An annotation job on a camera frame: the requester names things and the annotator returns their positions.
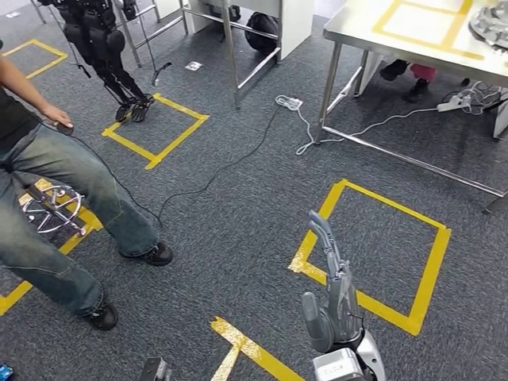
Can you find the yellow floor tape square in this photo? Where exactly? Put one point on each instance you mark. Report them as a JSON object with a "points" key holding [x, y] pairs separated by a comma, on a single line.
{"points": [[429, 279], [79, 234], [174, 139], [47, 63]]}

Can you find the black bag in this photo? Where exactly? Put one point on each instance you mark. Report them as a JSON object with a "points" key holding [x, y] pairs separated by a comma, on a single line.
{"points": [[234, 11], [260, 31]]}

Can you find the white floor socket plate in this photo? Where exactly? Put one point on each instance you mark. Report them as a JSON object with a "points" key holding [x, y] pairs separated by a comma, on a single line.
{"points": [[193, 66], [13, 14]]}

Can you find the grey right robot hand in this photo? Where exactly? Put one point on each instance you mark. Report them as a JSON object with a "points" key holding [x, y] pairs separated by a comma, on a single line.
{"points": [[341, 310]]}

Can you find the small blue object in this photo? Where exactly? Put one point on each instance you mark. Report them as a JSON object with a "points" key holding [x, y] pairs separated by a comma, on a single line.
{"points": [[6, 373]]}

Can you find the black handheld controller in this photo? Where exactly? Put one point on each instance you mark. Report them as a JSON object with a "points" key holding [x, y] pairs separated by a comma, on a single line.
{"points": [[65, 128]]}

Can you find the chrome chair base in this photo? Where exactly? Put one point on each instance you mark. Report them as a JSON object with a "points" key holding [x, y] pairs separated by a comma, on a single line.
{"points": [[60, 207]]}

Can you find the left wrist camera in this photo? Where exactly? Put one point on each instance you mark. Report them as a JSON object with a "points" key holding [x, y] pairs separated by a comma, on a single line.
{"points": [[155, 370]]}

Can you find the grey wheel hubcap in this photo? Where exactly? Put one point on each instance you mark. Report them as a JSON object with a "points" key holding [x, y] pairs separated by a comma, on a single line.
{"points": [[490, 23]]}

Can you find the yellow tape grid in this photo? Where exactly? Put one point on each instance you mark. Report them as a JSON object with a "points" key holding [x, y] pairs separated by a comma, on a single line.
{"points": [[417, 42]]}

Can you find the person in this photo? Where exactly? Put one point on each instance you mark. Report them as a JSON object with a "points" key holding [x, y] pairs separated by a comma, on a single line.
{"points": [[420, 73], [60, 210]]}

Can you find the stainless steel workbench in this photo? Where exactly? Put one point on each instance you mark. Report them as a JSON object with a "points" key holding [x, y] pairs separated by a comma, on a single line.
{"points": [[397, 37]]}

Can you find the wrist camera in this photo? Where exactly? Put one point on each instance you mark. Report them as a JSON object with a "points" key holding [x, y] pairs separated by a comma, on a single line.
{"points": [[337, 368], [155, 370]]}

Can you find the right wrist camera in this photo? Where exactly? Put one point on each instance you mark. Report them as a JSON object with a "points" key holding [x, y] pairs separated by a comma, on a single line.
{"points": [[337, 368]]}

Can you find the black humanoid robot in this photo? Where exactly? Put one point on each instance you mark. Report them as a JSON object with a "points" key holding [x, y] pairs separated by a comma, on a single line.
{"points": [[99, 42]]}

